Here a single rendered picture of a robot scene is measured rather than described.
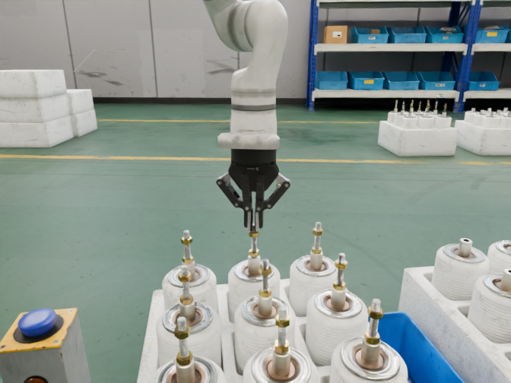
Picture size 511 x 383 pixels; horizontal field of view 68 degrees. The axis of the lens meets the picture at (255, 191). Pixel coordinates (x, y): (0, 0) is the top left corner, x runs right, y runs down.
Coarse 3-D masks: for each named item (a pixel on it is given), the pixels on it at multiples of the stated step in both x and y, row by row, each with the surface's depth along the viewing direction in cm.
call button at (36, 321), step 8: (32, 312) 46; (40, 312) 46; (48, 312) 46; (24, 320) 45; (32, 320) 45; (40, 320) 45; (48, 320) 45; (24, 328) 43; (32, 328) 43; (40, 328) 44; (48, 328) 45; (32, 336) 44
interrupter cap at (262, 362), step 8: (264, 352) 50; (272, 352) 50; (296, 352) 50; (256, 360) 49; (264, 360) 49; (296, 360) 49; (304, 360) 49; (256, 368) 48; (264, 368) 48; (296, 368) 48; (304, 368) 48; (256, 376) 46; (264, 376) 46; (272, 376) 47; (280, 376) 47; (288, 376) 47; (296, 376) 46; (304, 376) 46
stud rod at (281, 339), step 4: (280, 308) 45; (284, 308) 45; (280, 312) 45; (284, 312) 45; (280, 316) 45; (284, 316) 45; (280, 328) 45; (284, 328) 45; (280, 332) 46; (284, 332) 46; (280, 336) 46; (284, 336) 46; (280, 340) 46; (284, 340) 46; (280, 344) 46; (284, 344) 46
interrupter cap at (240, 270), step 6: (240, 264) 71; (246, 264) 72; (270, 264) 71; (234, 270) 69; (240, 270) 70; (246, 270) 70; (240, 276) 68; (246, 276) 68; (252, 276) 68; (258, 276) 68; (270, 276) 68; (252, 282) 66; (258, 282) 66
